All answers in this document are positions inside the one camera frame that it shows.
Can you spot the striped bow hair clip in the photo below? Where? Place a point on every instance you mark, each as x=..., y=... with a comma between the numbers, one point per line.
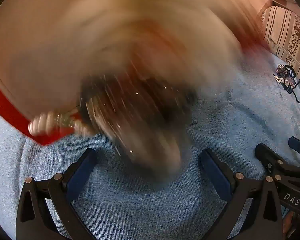
x=288, y=78

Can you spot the blue blanket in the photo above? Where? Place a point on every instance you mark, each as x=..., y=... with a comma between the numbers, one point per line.
x=145, y=205

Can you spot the dark sparkly object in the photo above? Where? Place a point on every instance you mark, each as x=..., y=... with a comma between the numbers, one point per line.
x=140, y=110

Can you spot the striped floral cushion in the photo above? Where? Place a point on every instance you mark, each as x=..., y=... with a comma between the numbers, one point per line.
x=287, y=27

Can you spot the pearl hair clip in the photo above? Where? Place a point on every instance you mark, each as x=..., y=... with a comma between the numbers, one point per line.
x=278, y=78

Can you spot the red jewelry box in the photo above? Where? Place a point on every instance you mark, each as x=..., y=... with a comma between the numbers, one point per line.
x=12, y=110

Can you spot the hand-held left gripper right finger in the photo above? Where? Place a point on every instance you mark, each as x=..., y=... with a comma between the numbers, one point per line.
x=215, y=172

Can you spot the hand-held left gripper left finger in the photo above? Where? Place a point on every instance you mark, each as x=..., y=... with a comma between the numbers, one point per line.
x=77, y=177

